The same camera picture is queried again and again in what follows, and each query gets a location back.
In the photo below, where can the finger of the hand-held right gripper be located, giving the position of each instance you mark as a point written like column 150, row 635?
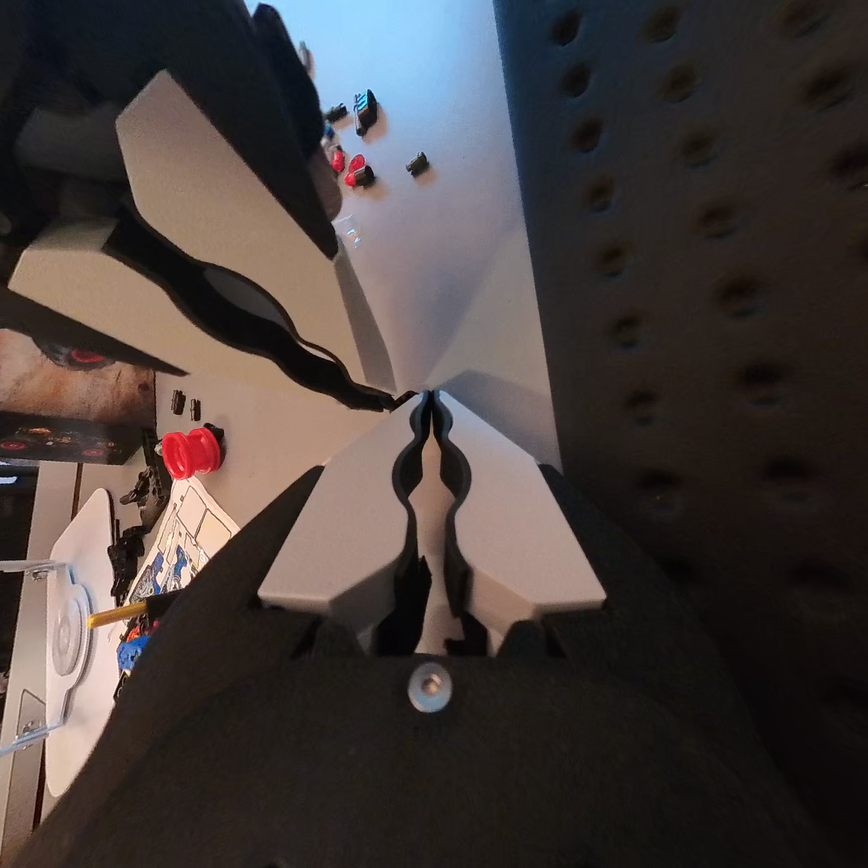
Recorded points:
column 224, row 203
column 81, row 271

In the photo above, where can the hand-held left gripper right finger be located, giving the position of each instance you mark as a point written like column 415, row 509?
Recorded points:
column 536, row 542

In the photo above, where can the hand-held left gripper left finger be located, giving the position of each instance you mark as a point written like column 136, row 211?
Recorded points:
column 332, row 542

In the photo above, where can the small black double connector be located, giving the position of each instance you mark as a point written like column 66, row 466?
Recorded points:
column 405, row 399

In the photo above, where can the pile of small red pieces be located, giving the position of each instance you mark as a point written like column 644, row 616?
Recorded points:
column 363, row 119

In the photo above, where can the black blue toy car chassis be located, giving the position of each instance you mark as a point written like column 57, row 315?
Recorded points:
column 135, row 644

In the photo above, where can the grey desk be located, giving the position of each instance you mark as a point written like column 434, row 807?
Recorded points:
column 441, row 203

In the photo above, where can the person's right hand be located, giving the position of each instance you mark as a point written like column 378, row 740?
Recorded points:
column 327, row 190

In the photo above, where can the black toy set box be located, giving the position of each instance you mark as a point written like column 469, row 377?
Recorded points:
column 68, row 393

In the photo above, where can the small clear piece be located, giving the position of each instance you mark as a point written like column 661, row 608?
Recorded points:
column 350, row 232

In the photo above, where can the colourful sticker sheet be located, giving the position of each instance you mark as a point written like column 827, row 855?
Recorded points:
column 183, row 536

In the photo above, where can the black angled connector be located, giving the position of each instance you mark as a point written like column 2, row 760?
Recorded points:
column 178, row 401

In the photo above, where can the red toy wheel hub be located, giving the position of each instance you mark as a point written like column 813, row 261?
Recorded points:
column 190, row 453

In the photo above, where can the white book stand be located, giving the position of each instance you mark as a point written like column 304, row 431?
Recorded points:
column 88, row 542

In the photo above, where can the black dimpled foam pad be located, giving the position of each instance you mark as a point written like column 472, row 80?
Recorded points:
column 678, row 339

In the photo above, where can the large black frame assembly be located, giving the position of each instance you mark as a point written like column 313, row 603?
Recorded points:
column 152, row 485

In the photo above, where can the black holed frame pieces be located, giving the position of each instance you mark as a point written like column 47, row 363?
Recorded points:
column 125, row 556

